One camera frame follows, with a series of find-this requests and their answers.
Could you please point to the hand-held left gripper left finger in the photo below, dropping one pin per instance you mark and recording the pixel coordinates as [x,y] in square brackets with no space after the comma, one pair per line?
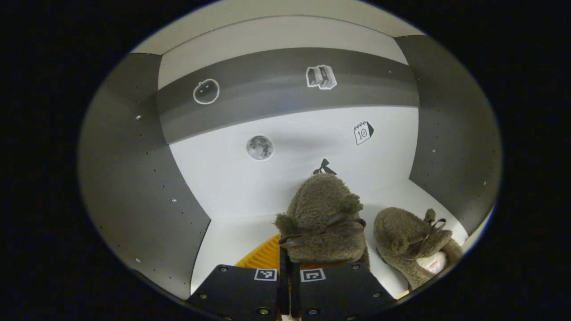
[236,292]

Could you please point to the grey shoe cabinet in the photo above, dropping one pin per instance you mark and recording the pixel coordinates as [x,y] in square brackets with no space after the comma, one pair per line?
[223,169]

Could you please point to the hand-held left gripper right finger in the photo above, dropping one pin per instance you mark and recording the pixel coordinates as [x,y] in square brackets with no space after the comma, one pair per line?
[339,292]

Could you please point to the brown fuzzy shoe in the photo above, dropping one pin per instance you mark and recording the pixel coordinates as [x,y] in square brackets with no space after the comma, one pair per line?
[319,205]
[397,232]

